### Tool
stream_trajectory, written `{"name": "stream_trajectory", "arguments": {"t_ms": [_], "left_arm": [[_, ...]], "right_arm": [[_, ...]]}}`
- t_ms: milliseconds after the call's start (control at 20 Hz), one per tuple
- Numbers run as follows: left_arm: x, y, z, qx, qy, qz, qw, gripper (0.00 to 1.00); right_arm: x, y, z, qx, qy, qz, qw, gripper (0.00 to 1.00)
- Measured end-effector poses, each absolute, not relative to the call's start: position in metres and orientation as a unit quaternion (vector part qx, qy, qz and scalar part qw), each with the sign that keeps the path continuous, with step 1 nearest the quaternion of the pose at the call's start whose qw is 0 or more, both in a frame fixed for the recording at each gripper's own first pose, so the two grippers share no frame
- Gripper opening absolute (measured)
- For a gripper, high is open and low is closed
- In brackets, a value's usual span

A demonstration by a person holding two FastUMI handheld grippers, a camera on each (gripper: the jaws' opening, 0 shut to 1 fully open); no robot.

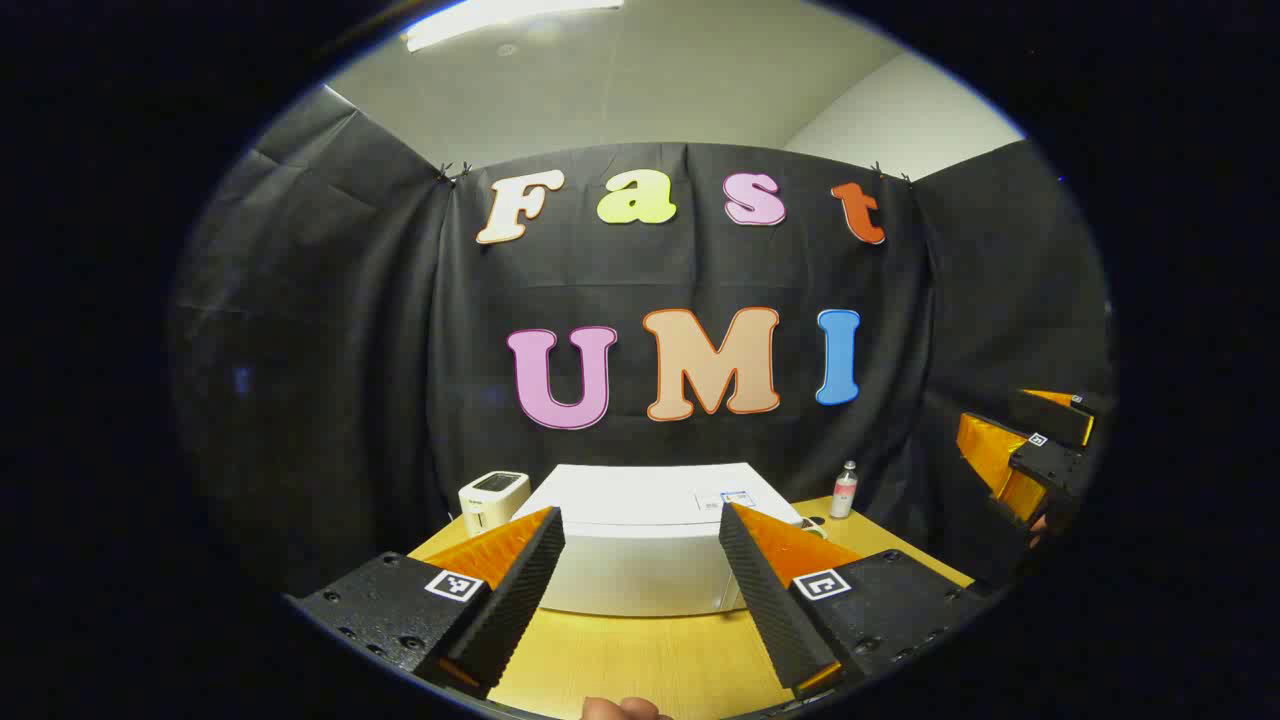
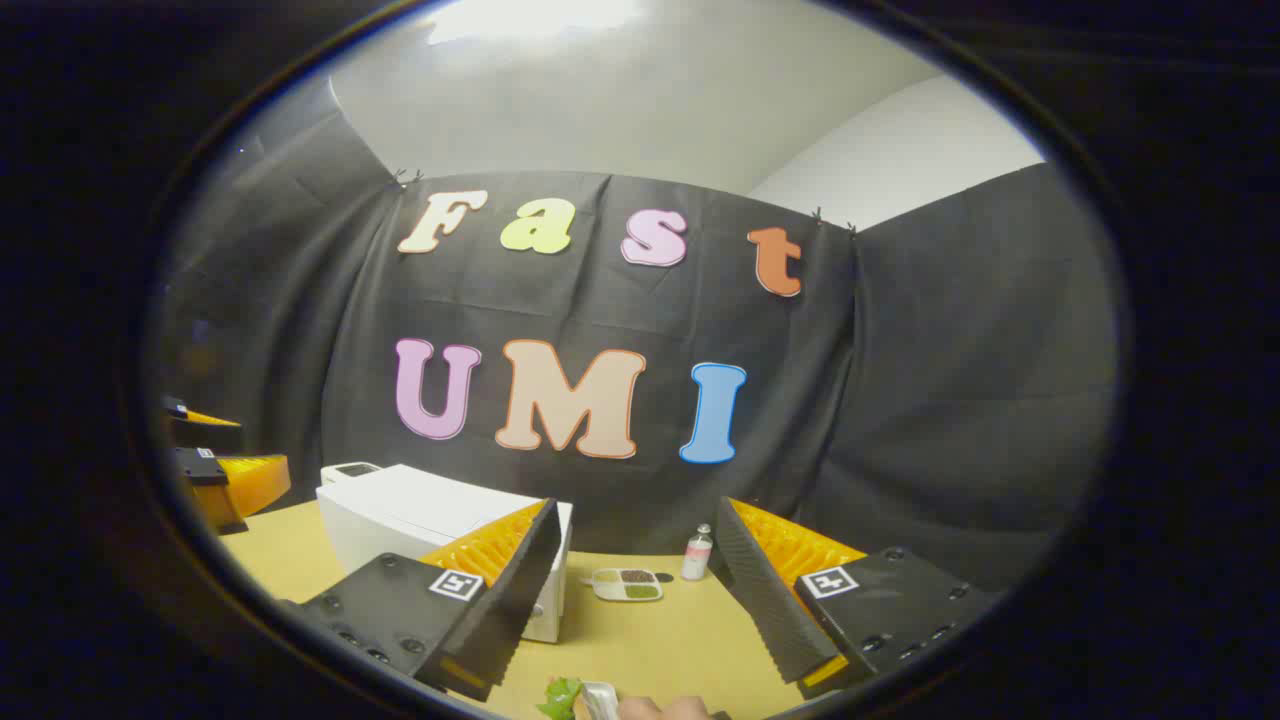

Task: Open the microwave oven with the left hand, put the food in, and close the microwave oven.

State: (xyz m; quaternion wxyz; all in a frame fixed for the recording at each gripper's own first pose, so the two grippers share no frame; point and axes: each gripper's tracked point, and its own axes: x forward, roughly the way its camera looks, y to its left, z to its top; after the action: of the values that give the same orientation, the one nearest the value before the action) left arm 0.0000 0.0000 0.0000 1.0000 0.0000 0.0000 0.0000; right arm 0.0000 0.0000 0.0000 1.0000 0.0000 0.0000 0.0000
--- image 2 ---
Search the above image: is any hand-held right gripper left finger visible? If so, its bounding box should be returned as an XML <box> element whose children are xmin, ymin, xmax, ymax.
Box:
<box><xmin>275</xmin><ymin>498</ymin><xmax>563</xmax><ymax>703</ymax></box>

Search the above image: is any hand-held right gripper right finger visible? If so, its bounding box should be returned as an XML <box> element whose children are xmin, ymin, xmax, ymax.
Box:
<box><xmin>712</xmin><ymin>497</ymin><xmax>1001</xmax><ymax>701</ymax></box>

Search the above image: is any white microwave oven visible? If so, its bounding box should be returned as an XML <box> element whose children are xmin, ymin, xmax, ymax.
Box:
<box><xmin>316</xmin><ymin>464</ymin><xmax>574</xmax><ymax>644</ymax></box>

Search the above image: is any small pink label bottle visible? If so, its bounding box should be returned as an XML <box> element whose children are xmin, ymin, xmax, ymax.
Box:
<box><xmin>681</xmin><ymin>523</ymin><xmax>715</xmax><ymax>582</ymax></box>

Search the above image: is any white compartment seasoning dish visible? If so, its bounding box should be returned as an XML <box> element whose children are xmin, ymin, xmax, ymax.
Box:
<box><xmin>592</xmin><ymin>567</ymin><xmax>664</xmax><ymax>603</ymax></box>

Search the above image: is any black backdrop cloth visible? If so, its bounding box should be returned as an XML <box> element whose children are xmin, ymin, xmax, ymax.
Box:
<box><xmin>150</xmin><ymin>95</ymin><xmax>1119</xmax><ymax>601</ymax></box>

